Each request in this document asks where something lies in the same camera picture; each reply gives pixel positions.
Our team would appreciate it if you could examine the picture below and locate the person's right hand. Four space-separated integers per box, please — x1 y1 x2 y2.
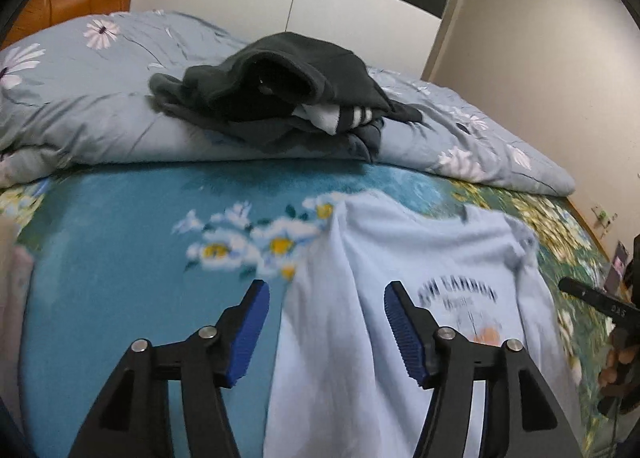
597 345 640 414

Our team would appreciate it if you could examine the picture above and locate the wooden bed frame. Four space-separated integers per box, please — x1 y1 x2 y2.
567 195 612 261

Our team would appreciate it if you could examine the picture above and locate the pile of dark clothes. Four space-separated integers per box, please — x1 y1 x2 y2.
148 32 426 163

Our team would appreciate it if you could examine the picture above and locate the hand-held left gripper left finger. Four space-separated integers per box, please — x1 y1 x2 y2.
67 279 271 458

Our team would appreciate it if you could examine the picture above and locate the blue floral bed blanket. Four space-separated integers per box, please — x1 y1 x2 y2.
0 158 621 458

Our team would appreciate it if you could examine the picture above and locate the small pink picture card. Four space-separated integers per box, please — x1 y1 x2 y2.
607 240 631 295

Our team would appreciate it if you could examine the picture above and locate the grey floral duvet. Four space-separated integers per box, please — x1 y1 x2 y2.
0 10 576 196

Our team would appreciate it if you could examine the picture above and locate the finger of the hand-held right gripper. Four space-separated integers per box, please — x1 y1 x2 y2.
557 277 616 312

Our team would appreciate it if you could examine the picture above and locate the white wall socket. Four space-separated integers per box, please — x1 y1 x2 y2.
592 205 617 239

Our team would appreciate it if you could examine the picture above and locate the light blue printed t-shirt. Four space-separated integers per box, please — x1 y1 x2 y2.
262 188 583 458

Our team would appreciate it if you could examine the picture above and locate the beige cloth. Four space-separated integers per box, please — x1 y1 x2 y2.
0 218 36 434

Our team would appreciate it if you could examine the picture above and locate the white black-striped garment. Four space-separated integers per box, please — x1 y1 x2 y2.
292 102 386 135

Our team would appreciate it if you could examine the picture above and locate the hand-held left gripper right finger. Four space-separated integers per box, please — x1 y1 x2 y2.
383 280 583 458

